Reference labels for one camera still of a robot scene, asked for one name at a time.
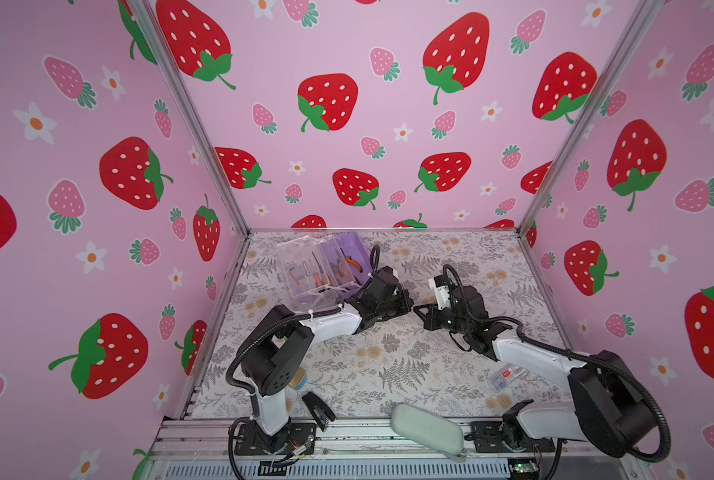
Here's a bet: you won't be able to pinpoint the small clear screw bag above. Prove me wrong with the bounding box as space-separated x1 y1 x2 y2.
488 364 527 392

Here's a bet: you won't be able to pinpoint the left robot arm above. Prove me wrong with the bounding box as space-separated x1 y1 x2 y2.
226 266 413 437

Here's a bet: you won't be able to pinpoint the rectangular gold fish tin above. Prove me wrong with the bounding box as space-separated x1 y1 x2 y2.
289 367 307 391

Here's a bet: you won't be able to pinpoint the small black clip device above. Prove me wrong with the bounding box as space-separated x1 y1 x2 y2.
302 392 337 432

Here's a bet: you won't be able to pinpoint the aluminium front rail frame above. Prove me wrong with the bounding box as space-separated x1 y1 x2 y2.
146 416 652 480

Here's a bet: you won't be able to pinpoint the purple plastic tool box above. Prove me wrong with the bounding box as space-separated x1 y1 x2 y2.
277 232 373 311

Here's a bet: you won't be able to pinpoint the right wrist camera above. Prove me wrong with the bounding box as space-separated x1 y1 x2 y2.
429 275 450 310

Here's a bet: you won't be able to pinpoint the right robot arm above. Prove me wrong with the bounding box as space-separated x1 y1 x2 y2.
413 286 672 463

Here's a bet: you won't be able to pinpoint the pink hex key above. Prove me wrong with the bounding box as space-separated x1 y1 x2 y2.
289 265 307 290

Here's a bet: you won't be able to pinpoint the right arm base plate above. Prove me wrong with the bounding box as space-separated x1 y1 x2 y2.
464 421 556 454

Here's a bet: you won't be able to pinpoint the orange handled long-nose pliers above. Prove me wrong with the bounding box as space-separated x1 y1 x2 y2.
333 256 364 285

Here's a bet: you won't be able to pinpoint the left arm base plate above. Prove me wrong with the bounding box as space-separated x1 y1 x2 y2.
232 422 318 456

